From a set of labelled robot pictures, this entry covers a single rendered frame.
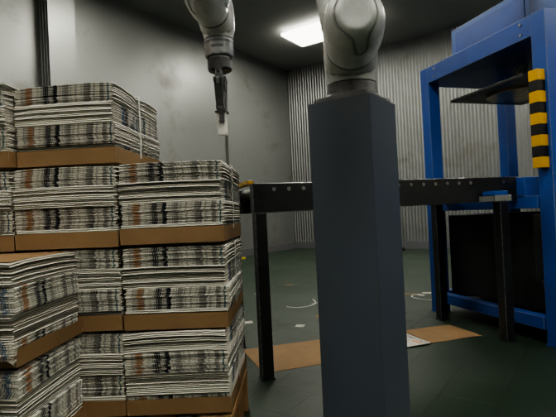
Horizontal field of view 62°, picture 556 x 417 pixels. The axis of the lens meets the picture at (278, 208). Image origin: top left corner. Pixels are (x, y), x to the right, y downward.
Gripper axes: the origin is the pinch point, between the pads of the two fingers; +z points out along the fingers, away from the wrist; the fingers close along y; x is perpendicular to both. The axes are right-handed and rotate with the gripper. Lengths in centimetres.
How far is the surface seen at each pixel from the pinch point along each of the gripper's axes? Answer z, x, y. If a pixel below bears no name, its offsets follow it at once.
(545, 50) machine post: -39, 138, -71
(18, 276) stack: 39, -39, 46
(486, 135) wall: -71, 307, -549
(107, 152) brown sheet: 9.5, -29.6, 17.8
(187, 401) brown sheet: 78, -10, 19
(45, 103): -5, -47, 16
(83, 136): 4.6, -35.9, 17.7
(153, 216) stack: 27.6, -17.3, 18.6
